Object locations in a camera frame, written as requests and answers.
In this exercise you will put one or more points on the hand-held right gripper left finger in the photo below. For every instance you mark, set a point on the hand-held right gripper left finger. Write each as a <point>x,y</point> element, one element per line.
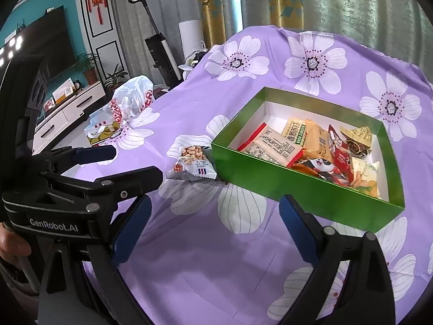
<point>132,230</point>

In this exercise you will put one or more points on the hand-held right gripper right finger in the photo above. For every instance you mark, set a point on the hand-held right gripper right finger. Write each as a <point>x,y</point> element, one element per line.
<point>297,230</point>

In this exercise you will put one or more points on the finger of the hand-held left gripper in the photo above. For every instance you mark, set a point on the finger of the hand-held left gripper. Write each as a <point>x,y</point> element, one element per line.
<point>94,154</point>
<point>128,184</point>

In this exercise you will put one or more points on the green cardboard box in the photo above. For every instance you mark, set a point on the green cardboard box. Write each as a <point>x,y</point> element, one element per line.
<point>287,193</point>

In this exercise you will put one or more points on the orange panda snack packet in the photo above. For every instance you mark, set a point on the orange panda snack packet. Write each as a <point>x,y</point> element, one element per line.
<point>316,167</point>

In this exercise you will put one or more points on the peanut snack packet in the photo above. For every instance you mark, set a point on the peanut snack packet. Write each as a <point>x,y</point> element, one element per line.
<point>192,162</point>

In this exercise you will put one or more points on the pale yellow snack packet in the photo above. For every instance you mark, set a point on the pale yellow snack packet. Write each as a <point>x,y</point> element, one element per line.
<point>363,176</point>

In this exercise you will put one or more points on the beige packet with red edges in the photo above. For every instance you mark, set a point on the beige packet with red edges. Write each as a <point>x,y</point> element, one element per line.
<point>270,145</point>

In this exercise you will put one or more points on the plain orange snack packet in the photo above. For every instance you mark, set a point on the plain orange snack packet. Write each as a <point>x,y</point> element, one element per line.
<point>316,138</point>

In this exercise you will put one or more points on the dark red snack packet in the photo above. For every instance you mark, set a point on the dark red snack packet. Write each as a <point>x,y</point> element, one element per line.
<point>336,138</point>

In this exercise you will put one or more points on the green cracker packet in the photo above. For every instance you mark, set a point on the green cracker packet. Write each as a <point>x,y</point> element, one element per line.
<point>292,130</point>

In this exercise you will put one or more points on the gold and black snack packet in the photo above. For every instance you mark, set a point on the gold and black snack packet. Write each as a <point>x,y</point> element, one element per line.
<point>357,137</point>

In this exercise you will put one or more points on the person's left hand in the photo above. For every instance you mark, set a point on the person's left hand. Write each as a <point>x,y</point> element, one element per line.
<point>15,243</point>

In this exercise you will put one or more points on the white bag with yellow contents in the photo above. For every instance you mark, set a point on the white bag with yellow contents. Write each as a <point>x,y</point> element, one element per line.
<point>101,132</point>

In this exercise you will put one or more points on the white television cabinet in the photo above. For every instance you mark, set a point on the white television cabinet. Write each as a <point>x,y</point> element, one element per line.
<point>67,111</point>

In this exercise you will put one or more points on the white and red plastic bag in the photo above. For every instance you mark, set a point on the white and red plastic bag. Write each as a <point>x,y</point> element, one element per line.
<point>133,98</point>

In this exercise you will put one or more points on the white card on cabinet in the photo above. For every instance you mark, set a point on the white card on cabinet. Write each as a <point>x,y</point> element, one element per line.
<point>64,91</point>

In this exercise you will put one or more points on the purple floral bed sheet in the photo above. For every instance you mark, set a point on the purple floral bed sheet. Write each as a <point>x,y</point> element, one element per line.
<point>236,264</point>

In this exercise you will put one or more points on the potted plant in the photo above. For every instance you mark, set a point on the potted plant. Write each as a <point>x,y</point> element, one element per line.
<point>90,74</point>
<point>115,79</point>

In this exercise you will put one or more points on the black television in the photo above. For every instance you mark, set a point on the black television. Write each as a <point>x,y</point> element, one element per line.
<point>57,47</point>

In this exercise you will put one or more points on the plain grey curtain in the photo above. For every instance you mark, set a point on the plain grey curtain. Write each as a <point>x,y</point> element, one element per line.
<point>125,40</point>

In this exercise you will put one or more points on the black upright vacuum cleaner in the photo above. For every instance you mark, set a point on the black upright vacuum cleaner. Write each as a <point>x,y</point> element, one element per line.
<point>160,54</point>

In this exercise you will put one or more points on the pile of dark clutter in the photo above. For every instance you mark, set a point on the pile of dark clutter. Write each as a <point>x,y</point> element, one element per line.
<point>194,59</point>

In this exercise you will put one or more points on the white air purifier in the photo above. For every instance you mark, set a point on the white air purifier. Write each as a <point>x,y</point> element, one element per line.
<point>191,40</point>

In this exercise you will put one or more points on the grey green textured curtain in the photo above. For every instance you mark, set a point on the grey green textured curtain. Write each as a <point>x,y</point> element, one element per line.
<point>365,10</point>

